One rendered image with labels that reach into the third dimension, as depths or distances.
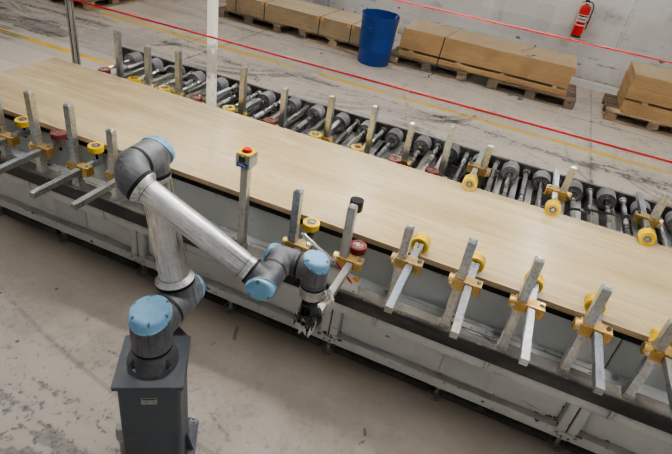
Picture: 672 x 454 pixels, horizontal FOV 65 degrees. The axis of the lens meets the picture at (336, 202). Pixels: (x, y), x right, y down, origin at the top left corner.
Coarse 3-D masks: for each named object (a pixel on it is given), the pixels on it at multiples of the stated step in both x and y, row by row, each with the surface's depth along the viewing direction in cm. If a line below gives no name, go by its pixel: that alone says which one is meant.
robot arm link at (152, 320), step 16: (144, 304) 191; (160, 304) 192; (176, 304) 197; (128, 320) 189; (144, 320) 185; (160, 320) 186; (176, 320) 196; (144, 336) 186; (160, 336) 189; (144, 352) 190; (160, 352) 193
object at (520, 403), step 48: (0, 192) 350; (192, 192) 278; (96, 240) 328; (144, 240) 312; (336, 240) 256; (240, 288) 303; (432, 288) 247; (336, 336) 286; (384, 336) 277; (624, 336) 220; (432, 384) 274; (480, 384) 265; (528, 432) 268; (576, 432) 253; (624, 432) 246
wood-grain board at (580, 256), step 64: (64, 64) 365; (64, 128) 287; (128, 128) 298; (192, 128) 309; (256, 128) 321; (256, 192) 260; (320, 192) 268; (384, 192) 277; (448, 192) 287; (448, 256) 237; (512, 256) 244; (576, 256) 252; (640, 256) 260; (640, 320) 218
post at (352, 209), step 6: (354, 204) 219; (348, 210) 218; (354, 210) 217; (348, 216) 220; (354, 216) 219; (348, 222) 221; (354, 222) 223; (348, 228) 223; (348, 234) 224; (342, 240) 227; (348, 240) 225; (342, 246) 228; (348, 246) 227; (342, 252) 230; (348, 252) 231
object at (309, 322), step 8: (304, 304) 180; (312, 304) 181; (296, 312) 184; (304, 312) 182; (312, 312) 185; (320, 312) 190; (296, 320) 188; (304, 320) 186; (312, 320) 182; (312, 328) 185
